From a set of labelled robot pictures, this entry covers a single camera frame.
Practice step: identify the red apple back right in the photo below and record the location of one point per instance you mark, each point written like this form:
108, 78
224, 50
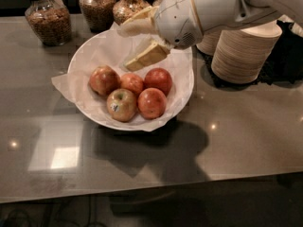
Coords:
159, 78

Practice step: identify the glass cereal jar far left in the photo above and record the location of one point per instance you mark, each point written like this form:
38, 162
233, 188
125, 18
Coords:
50, 21

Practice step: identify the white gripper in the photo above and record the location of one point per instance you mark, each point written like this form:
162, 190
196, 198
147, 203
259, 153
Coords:
176, 19

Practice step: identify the red apple back left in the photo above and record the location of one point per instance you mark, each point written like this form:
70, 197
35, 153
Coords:
104, 80

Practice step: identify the red apple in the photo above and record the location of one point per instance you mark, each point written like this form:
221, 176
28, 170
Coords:
104, 80
159, 78

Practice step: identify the paper bowl stack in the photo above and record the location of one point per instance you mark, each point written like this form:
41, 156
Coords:
209, 43
240, 54

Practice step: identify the paper bowl stack front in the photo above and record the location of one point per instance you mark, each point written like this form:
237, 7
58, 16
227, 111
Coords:
240, 54

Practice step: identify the orange-red apple front right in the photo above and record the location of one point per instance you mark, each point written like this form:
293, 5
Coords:
152, 103

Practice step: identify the dark apple back middle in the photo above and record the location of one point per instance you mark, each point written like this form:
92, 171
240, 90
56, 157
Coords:
132, 82

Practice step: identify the white paper liner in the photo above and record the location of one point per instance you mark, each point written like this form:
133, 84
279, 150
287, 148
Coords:
101, 52

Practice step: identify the yellow-red apple with sticker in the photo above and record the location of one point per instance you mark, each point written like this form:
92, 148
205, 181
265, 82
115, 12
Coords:
122, 105

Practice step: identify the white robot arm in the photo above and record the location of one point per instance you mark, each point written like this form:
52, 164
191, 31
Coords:
215, 15

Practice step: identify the paper bowl stack back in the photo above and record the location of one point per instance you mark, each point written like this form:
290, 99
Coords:
209, 43

